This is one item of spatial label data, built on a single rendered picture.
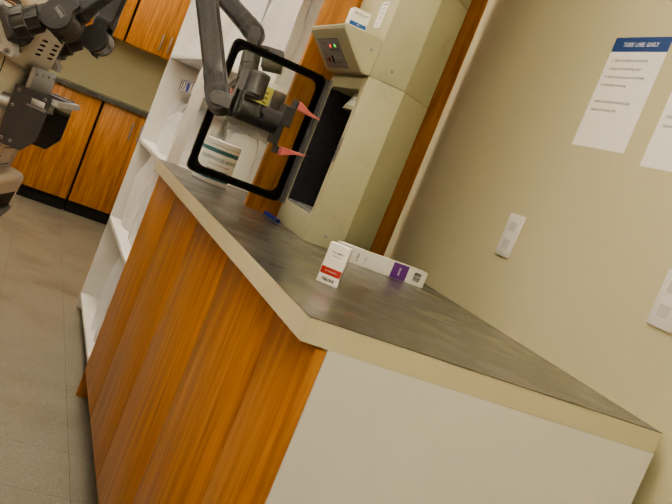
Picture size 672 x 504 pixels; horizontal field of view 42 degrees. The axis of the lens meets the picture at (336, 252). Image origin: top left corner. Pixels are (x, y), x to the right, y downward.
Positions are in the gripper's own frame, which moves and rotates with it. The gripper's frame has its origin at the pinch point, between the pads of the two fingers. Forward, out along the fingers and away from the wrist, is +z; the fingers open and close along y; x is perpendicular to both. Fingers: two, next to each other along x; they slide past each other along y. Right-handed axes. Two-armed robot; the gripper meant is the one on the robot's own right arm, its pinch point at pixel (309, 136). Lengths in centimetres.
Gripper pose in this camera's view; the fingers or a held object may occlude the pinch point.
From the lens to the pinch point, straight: 223.8
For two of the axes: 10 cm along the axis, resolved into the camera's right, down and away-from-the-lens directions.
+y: 3.8, -9.2, -0.9
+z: 8.7, 3.2, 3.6
